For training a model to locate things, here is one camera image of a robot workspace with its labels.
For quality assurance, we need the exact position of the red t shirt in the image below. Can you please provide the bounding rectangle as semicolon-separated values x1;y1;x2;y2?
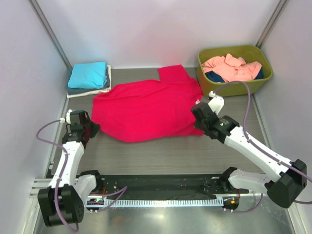
91;65;203;143

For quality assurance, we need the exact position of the olive green plastic bin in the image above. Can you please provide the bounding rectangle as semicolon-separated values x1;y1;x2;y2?
197;44;273;98

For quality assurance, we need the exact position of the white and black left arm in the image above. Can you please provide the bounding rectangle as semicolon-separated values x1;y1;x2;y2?
37;110;102;232

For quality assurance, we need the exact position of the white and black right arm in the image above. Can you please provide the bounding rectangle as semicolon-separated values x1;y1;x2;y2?
191;102;307;208

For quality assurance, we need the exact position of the dark blue t shirt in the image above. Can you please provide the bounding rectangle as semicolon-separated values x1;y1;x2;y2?
205;69;264;83

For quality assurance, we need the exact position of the folded turquoise t shirt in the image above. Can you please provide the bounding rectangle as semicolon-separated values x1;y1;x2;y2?
68;62;107;89

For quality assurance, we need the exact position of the peach t shirt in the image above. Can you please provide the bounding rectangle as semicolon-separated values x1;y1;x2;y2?
202;54;262;83

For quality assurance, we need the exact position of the folded white t shirt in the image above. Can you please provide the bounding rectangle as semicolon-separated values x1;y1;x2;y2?
66;64;113;99

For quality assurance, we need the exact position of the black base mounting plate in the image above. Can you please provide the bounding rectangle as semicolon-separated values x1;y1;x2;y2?
91;174;249;200

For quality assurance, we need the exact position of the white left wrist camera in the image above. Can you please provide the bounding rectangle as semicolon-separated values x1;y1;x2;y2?
59;109;73;124

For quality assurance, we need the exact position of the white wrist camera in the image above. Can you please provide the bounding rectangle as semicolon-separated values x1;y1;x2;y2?
208;91;225;115
59;109;73;124

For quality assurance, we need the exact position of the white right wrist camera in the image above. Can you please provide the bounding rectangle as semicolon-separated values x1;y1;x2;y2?
208;91;225;115

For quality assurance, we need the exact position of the white slotted cable duct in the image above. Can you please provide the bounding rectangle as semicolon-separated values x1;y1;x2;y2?
85;197;224;209

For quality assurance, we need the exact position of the aluminium front rail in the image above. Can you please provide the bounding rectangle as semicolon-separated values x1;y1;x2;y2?
29;177;297;198

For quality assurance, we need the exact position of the left aluminium frame post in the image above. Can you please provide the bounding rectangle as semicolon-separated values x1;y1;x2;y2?
28;0;72;69

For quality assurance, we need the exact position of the aluminium frame post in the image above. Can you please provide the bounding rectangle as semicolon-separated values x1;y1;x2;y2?
255;0;289;49
28;0;72;69

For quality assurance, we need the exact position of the right aluminium frame post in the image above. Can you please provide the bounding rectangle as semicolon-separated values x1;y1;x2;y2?
255;0;289;49

